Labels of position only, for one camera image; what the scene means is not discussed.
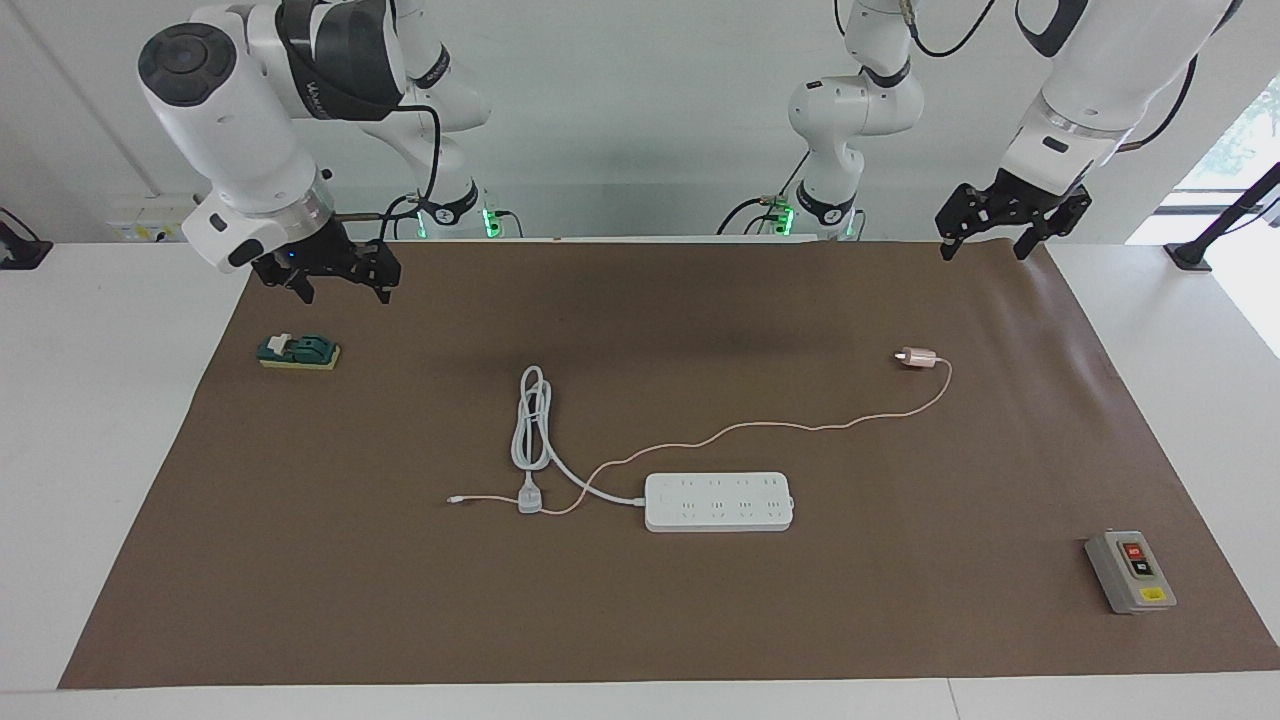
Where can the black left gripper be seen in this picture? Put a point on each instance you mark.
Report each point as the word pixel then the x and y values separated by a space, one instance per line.
pixel 1010 205

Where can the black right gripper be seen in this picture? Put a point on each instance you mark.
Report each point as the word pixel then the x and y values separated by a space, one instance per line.
pixel 325 255

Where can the pink charger adapter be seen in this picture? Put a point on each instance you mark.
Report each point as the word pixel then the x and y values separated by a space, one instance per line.
pixel 918 357

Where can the white power strip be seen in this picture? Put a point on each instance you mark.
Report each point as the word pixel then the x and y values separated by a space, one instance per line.
pixel 700 505

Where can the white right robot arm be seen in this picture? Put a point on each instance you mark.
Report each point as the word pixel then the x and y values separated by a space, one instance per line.
pixel 230 130

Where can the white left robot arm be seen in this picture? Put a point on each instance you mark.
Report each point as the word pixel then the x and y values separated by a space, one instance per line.
pixel 1100 70

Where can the black stand with pole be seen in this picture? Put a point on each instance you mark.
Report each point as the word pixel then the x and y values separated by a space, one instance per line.
pixel 1190 255

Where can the brown table mat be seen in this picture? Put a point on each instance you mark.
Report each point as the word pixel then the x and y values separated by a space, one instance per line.
pixel 400 600

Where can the grey push button box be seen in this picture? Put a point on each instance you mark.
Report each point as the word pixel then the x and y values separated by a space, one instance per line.
pixel 1128 572

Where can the green knife switch yellow base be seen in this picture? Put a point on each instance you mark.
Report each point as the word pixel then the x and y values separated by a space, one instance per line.
pixel 300 352

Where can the white wall socket box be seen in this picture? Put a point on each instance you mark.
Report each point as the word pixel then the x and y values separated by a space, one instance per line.
pixel 150 228

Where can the black clamp mount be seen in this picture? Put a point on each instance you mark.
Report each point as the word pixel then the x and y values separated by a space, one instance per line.
pixel 20 250

